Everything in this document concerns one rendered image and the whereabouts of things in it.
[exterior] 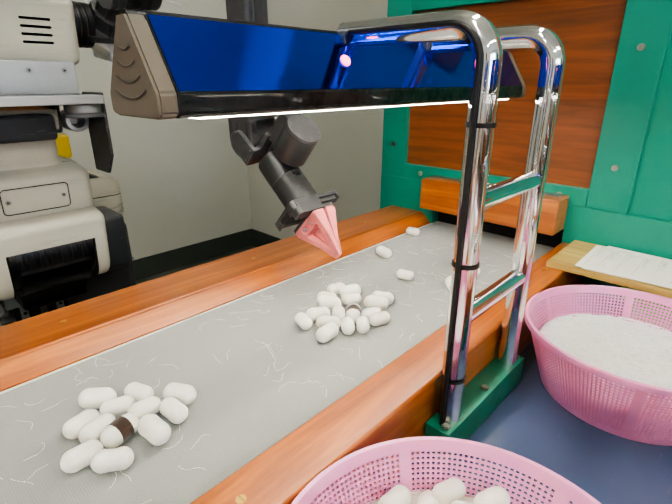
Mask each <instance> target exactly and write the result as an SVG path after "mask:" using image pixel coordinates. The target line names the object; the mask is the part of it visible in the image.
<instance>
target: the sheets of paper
mask: <svg viewBox="0 0 672 504"><path fill-rule="evenodd" d="M575 266H578V267H582V269H587V270H591V271H596V272H600V273H605V274H609V275H614V276H618V277H623V278H627V279H631V280H636V281H640V282H645V283H649V284H654V285H658V286H662V287H666V288H670V289H672V260H670V259H666V258H661V257H657V256H652V255H648V254H643V253H639V252H634V251H630V250H625V249H621V248H616V247H612V246H607V247H605V246H600V245H596V246H595V247H594V248H593V249H592V250H591V251H590V252H589V253H588V254H586V255H585V256H584V257H583V258H582V259H581V260H580V261H579V262H578V263H577V264H576V265H575Z"/></svg>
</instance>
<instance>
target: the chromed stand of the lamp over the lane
mask: <svg viewBox="0 0 672 504"><path fill-rule="evenodd" d="M337 33H338V34H339V35H340V38H341V40H342V42H343V43H344V44H346V45H347V46H348V45H349V44H350V45H352V46H354V47H361V46H377V45H392V44H407V43H423V45H424V47H425V49H426V51H431V52H433V53H448V52H470V51H471V52H472V57H473V59H472V72H471V82H470V92H469V103H468V113H467V121H466V122H465V127H466V133H465V143H464V153H463V163H462V174H461V184H460V194H459V204H458V214H457V224H456V234H455V245H454V255H453V259H452V263H451V265H452V275H451V285H450V295H449V305H448V315H447V326H446V336H445V346H444V356H443V366H442V371H441V373H442V375H441V376H440V377H441V386H440V397H439V407H438V412H437V413H436V414H435V415H433V416H432V417H431V418H430V419H429V420H428V421H427V422H426V424H425V435H424V436H434V437H450V438H458V439H465V440H468V439H469V438H470V437H471V435H472V434H473V433H474V432H475V431H476V430H477V429H478V428H479V427H480V425H481V424H482V423H483V422H484V421H485V420H486V419H487V418H488V417H489V416H490V414H491V413H492V412H493V411H494V410H495V409H496V408H497V407H498V406H499V404H500V403H501V402H502V401H503V400H504V399H505V398H506V397H507V396H508V394H509V393H510V392H511V391H512V390H513V389H514V388H515V387H516V386H517V385H518V383H519V382H520V381H521V375H522V369H523V364H524V357H521V356H519V355H518V354H517V353H518V347H519V341H520V335H521V329H522V323H523V317H524V311H525V305H526V299H527V293H528V287H529V281H530V275H531V269H532V263H533V257H534V251H535V245H536V239H537V233H538V227H539V221H540V215H541V209H542V202H543V196H544V190H545V184H546V178H547V172H548V166H549V160H550V154H551V148H552V142H553V136H554V130H555V124H556V118H557V112H558V106H559V100H560V94H561V88H562V82H563V76H564V70H565V61H566V56H565V49H564V47H563V44H562V42H561V40H560V39H559V37H558V35H557V34H556V33H554V32H553V31H552V30H551V29H549V28H547V27H545V26H542V25H538V24H526V25H514V26H502V27H495V26H494V24H493V23H492V22H491V21H490V20H489V19H488V18H487V17H486V16H485V15H483V14H481V13H480V12H478V11H475V10H471V9H453V10H444V11H436V12H427V13H418V14H409V15H401V16H392V17H383V18H374V19H366V20H357V21H348V22H342V23H341V24H340V25H339V26H338V30H337ZM513 49H531V50H534V51H536V52H537V53H538V55H539V57H540V62H541V64H540V72H539V79H538V86H537V92H536V99H535V106H534V113H533V119H532V126H531V133H530V140H529V146H528V153H527V160H526V167H525V173H524V174H521V175H518V176H516V177H513V178H510V179H507V180H504V181H501V182H498V183H495V184H492V185H489V186H488V181H489V173H490V164H491V156H492V148H493V139H494V131H495V128H496V126H497V122H496V114H497V106H498V98H499V90H500V81H501V73H502V65H503V50H513ZM519 195H521V200H520V207H519V214H518V221H517V227H516V234H515V241H514V248H513V254H512V261H511V268H510V272H509V273H507V274H506V275H504V276H503V277H501V278H500V279H499V280H497V281H496V282H494V283H493V284H491V285H490V286H488V287H487V288H485V289H484V290H482V291H481V292H479V293H478V294H476V295H475V289H476V280H477V272H478V268H479V266H480V262H479V256H480V247H481V239H482V231H483V222H484V214H485V210H486V209H488V208H490V207H493V206H495V205H498V204H500V203H502V202H505V201H507V200H509V199H512V198H514V197H517V196H519ZM504 297H506V302H505V308H504V315H503V322H502V329H501V335H500V342H499V349H498V356H497V357H496V358H495V359H493V360H492V361H491V362H490V363H489V364H488V365H487V366H486V367H485V368H484V369H483V370H482V371H481V372H480V373H478V374H477V375H476V376H475V377H474V378H473V379H472V380H471V381H470V382H469V383H468V384H467V385H466V386H465V387H464V382H465V381H466V374H465V372H466V363H467V355H468V347H469V338H470V330H471V322H472V321H474V320H475V319H476V318H478V317H479V316H480V315H482V314H483V313H484V312H486V311H487V310H488V309H490V308H491V307H492V306H494V305H495V304H496V303H498V302H499V301H500V300H502V299H503V298H504Z"/></svg>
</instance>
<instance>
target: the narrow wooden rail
mask: <svg viewBox="0 0 672 504"><path fill-rule="evenodd" d="M567 245H569V244H568V243H564V242H562V243H560V244H559V245H557V246H556V247H555V248H553V249H552V250H550V251H549V252H547V253H546V254H545V255H543V256H542V257H540V258H539V259H537V260H536V261H535V262H533V263H532V269H531V275H530V281H529V287H528V293H527V299H526V304H527V302H528V301H529V300H530V298H532V297H533V296H534V295H535V294H537V293H539V292H541V291H543V290H546V289H550V288H554V287H559V286H566V285H583V283H584V279H585V276H582V275H578V274H574V273H570V272H566V271H562V270H558V269H554V268H550V267H547V266H546V262H547V260H548V259H550V258H551V257H552V256H554V255H555V254H557V253H558V252H559V251H561V250H562V249H563V248H565V247H566V246H567ZM505 302H506V297H504V298H503V299H502V300H500V301H499V302H498V303H496V304H495V305H494V306H492V307H491V308H490V309H488V310H487V311H486V312H484V313H483V314H482V315H480V316H479V317H478V318H476V319H475V320H474V321H472V322H471V330H470V338H469V347H468V355H467V363H466V372H465V374H466V381H465V382H464V387H465V386H466V385H467V384H468V383H469V382H470V381H471V380H472V379H473V378H474V377H475V376H476V375H477V374H478V373H480V372H481V371H482V370H483V369H484V368H485V367H486V366H487V365H488V364H489V363H490V362H491V361H492V360H493V359H495V358H496V357H497V356H498V349H499V342H500V335H501V329H502V322H503V315H504V308H505ZM446 326H447V323H446V324H445V325H443V326H442V327H441V328H439V329H438V330H436V331H435V332H433V333H432V334H431V335H429V336H428V337H426V338H425V339H423V340H422V341H421V342H419V343H418V344H416V345H415V346H413V347H412V348H411V349H409V350H408V351H406V352H405V353H404V354H402V355H401V356H399V357H398V358H396V359H395V360H394V361H392V362H391V363H389V364H388V365H386V366H385V367H384V368H382V369H381V370H379V371H378V372H376V373H375V374H374V375H372V376H371V377H369V378H368V379H366V380H365V381H364V382H362V383H361V384H359V385H358V386H356V387H355V388H354V389H352V390H351V391H349V392H348V393H347V394H345V395H344V396H342V397H341V398H339V399H338V400H337V401H335V402H334V403H332V404H331V405H329V406H328V407H327V408H325V409H324V410H322V411H321V412H319V413H318V414H317V415H315V416H314V417H312V418H311V419H309V420H308V421H307V422H305V423H304V424H302V425H301V426H299V427H298V428H297V429H295V430H294V431H292V432H291V433H290V434H288V435H287V436H285V437H284V438H282V439H281V440H280V441H278V442H277V443H275V444H274V445H272V446H271V447H270V448H268V449H267V450H265V451H264V452H262V453H261V454H260V455H258V456H257V457H255V458H254V459H252V460H251V461H250V462H248V463H247V464H245V465H244V466H242V467H241V468H240V469H238V470H237V471H235V472H234V473H232V474H231V475H230V476H228V477H227V478H225V479H224V480H223V481H221V482H220V483H218V484H217V485H215V486H214V487H213V488H211V489H210V490H208V491H207V492H205V493H204V494H203V495H201V496H200V497H198V498H197V499H195V500H194V501H193V502H191V503H190V504H291V503H292V502H293V501H294V499H295V498H296V497H297V496H298V494H299V493H300V492H301V491H302V490H303V489H304V488H305V487H306V486H307V485H308V484H309V483H310V482H311V481H312V480H313V479H314V478H315V477H316V476H317V475H319V474H320V473H321V472H322V471H324V470H325V469H326V468H328V467H329V466H331V465H332V464H334V463H335V462H337V461H338V460H340V459H342V458H344V457H345V456H347V455H349V454H351V453H353V452H355V451H358V450H360V449H363V448H365V447H368V446H371V445H374V444H377V443H381V442H385V441H389V440H394V439H400V438H408V437H423V436H424V435H425V424H426V422H427V421H428V420H429V419H430V418H431V417H432V416H433V415H435V414H436V413H437V412H438V407H439V397H440V386H441V377H440V376H441V375H442V373H441V371H442V366H443V356H444V346H445V336H446ZM532 341H533V340H532V335H531V331H530V330H529V328H528V326H527V325H526V322H525V318H524V317H523V323H522V329H521V335H520V341H519V347H518V353H517V354H518V355H519V354H520V353H521V352H522V351H523V350H524V349H525V348H526V347H527V346H528V345H529V344H530V343H531V342H532Z"/></svg>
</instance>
